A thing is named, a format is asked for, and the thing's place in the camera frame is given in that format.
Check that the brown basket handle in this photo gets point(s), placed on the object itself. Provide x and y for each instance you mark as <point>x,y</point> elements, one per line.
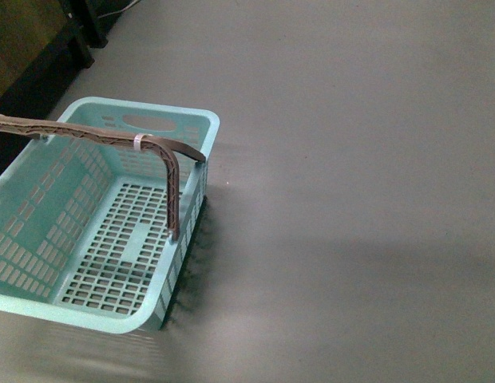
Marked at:
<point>163,147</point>

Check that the dark wooden furniture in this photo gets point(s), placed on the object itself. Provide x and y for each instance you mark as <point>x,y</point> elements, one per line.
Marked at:
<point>44,44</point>

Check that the light blue plastic basket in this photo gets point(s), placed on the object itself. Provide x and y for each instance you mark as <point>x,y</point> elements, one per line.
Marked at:
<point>83,226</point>

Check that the white zip tie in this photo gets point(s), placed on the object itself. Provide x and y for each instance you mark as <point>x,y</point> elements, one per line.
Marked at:
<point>138,140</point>

